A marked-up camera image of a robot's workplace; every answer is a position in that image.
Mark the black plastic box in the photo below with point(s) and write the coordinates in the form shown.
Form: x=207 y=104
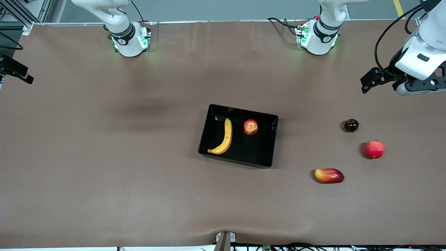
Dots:
x=244 y=150

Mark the dark purple plum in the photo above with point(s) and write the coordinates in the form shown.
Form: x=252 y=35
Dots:
x=351 y=125

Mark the red yellow striped apple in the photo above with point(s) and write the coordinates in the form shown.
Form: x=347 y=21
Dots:
x=250 y=127

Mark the yellow banana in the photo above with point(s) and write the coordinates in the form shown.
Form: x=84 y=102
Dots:
x=228 y=136

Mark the yellow floor tape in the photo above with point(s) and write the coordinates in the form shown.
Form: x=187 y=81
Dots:
x=399 y=9

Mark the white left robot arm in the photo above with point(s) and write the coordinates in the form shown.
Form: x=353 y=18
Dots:
x=322 y=35

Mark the brown table mat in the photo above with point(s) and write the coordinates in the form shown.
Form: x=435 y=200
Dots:
x=139 y=157

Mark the red round peach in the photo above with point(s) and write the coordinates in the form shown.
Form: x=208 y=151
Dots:
x=374 y=149

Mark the grey metal table bracket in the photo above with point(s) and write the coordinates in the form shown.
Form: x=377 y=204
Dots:
x=224 y=241

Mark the red yellow mango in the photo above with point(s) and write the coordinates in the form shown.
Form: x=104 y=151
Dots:
x=329 y=175

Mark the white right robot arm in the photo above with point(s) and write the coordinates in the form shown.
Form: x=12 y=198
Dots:
x=122 y=31

